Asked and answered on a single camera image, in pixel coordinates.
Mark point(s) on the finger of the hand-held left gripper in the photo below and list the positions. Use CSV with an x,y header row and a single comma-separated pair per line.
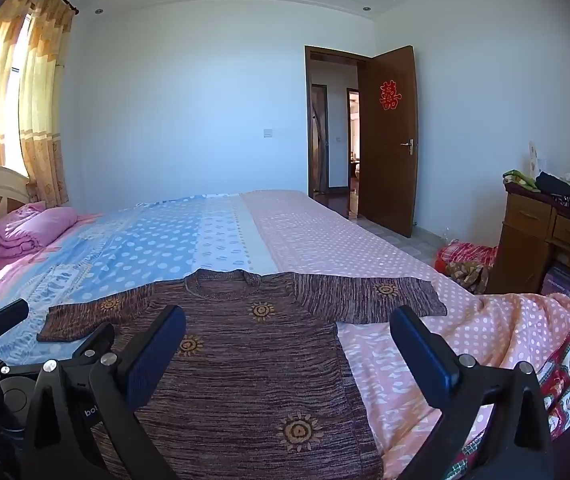
x,y
10,316
96,341

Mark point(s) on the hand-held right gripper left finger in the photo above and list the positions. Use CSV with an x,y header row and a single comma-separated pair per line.
x,y
157,355

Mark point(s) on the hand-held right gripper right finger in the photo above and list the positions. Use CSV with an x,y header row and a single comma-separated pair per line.
x,y
422,355

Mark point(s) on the brown knitted sun-pattern sweater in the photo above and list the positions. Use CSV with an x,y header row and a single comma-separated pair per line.
x,y
265,385

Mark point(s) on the folded pink quilt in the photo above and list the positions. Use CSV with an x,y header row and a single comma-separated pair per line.
x,y
40,230

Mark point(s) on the red cloth bundle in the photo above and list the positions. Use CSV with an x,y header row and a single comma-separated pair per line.
x,y
465,255

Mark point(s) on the brown wooden desk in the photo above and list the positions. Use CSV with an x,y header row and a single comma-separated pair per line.
x,y
520,240

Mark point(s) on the purple box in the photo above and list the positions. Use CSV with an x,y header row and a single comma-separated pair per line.
x,y
562,282

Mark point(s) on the bed with polka-dot sheet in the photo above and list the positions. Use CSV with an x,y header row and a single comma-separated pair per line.
x,y
315,230

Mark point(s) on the brown wooden door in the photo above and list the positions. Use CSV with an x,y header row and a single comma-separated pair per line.
x,y
385,170

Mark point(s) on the green cloth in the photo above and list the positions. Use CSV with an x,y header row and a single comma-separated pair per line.
x,y
517,178

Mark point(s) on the red paper door decoration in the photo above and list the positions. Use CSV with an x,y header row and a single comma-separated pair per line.
x,y
388,94

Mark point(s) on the brown wooden door frame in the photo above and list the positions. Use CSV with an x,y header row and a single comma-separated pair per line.
x,y
307,110

